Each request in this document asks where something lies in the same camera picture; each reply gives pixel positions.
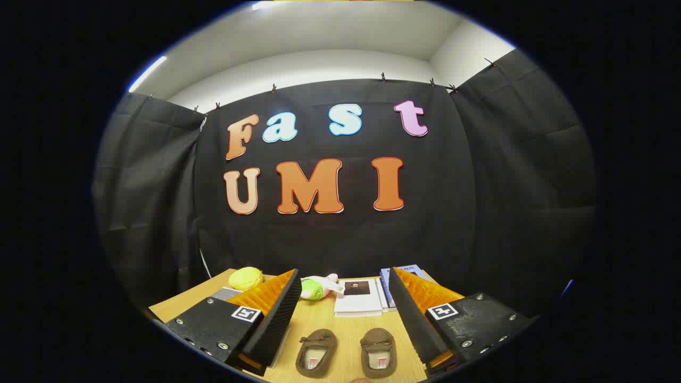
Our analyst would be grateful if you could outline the grey fabric storage box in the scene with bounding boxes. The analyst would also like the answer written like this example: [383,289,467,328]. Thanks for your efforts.
[211,287,292,368]

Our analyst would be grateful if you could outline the pink and green plush toy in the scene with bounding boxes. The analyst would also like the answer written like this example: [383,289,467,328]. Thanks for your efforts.
[300,273,344,302]

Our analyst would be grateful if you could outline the blue cover book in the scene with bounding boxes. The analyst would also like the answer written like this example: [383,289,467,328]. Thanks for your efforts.
[379,264,431,309]

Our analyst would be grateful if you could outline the yellow round plush toy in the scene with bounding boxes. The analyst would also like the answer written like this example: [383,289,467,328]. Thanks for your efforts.
[228,267,264,292]

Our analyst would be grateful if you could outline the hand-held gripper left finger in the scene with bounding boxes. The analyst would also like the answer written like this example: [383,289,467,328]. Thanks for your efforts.
[164,269,303,377]

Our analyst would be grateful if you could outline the white book with portrait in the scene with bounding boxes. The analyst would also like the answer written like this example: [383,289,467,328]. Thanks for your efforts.
[334,280,384,318]

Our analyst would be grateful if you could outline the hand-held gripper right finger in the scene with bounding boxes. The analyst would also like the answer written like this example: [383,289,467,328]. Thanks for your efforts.
[388,267,539,373]

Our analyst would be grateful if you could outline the brown suede shoe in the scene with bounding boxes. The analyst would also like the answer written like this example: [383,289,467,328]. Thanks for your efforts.
[360,328,397,379]
[295,329,338,379]

